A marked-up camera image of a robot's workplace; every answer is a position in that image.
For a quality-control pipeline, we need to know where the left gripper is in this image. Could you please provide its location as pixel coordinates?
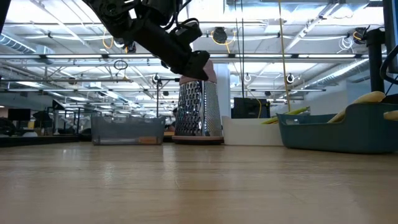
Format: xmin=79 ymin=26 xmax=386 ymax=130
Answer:
xmin=133 ymin=18 xmax=211 ymax=82

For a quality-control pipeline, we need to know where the steel box grater pink handle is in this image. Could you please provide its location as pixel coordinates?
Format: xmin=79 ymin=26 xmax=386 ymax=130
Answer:
xmin=172 ymin=59 xmax=224 ymax=146

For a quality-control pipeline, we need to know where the lime green silicone spoon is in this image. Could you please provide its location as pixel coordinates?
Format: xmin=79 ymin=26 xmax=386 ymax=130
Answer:
xmin=261 ymin=106 xmax=311 ymax=125

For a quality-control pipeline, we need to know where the cream butter knife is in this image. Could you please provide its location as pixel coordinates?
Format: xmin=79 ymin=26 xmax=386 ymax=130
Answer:
xmin=383 ymin=110 xmax=398 ymax=122

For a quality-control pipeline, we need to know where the person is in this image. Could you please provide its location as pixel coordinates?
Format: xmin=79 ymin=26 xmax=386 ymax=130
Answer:
xmin=167 ymin=107 xmax=178 ymax=133

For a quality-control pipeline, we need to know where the black light stand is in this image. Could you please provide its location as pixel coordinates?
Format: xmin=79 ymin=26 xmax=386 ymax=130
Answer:
xmin=155 ymin=77 xmax=181 ymax=121

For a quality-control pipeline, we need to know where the black box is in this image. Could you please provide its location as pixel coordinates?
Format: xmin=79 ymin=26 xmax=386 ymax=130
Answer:
xmin=231 ymin=98 xmax=271 ymax=119

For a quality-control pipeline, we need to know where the long ceiling light bar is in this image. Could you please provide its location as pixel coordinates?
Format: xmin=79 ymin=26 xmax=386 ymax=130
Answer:
xmin=0 ymin=53 xmax=388 ymax=60

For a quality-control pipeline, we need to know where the white plastic bin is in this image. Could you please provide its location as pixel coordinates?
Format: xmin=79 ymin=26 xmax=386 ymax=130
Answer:
xmin=221 ymin=115 xmax=284 ymax=146

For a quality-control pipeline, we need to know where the grey translucent plastic bin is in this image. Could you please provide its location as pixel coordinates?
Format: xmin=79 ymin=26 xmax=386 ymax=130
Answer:
xmin=90 ymin=115 xmax=166 ymax=146

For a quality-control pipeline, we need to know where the teal plastic bin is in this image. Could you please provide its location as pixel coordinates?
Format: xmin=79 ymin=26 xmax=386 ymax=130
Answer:
xmin=276 ymin=102 xmax=398 ymax=155

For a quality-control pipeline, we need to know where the black monitor stand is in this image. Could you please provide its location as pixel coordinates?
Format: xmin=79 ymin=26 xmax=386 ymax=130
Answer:
xmin=366 ymin=27 xmax=388 ymax=94

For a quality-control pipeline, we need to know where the black background monitor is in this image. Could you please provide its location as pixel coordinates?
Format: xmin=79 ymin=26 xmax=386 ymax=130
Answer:
xmin=7 ymin=108 xmax=32 ymax=123

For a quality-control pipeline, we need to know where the monitor screen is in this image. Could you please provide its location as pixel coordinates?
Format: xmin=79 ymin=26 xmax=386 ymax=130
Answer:
xmin=382 ymin=0 xmax=398 ymax=75

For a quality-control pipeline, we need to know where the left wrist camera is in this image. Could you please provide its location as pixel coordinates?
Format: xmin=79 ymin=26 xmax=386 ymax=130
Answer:
xmin=169 ymin=17 xmax=203 ymax=44

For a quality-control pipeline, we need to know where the black ceiling cable reel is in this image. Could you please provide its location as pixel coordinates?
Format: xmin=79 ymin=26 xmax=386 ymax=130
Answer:
xmin=353 ymin=27 xmax=369 ymax=41
xmin=113 ymin=37 xmax=137 ymax=54
xmin=212 ymin=27 xmax=229 ymax=45

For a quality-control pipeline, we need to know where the black hanging cable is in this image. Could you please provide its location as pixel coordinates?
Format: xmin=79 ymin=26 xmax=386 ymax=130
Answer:
xmin=239 ymin=0 xmax=246 ymax=100

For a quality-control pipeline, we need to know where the black table frame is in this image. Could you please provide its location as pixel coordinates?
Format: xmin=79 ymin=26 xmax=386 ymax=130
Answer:
xmin=0 ymin=134 xmax=94 ymax=147

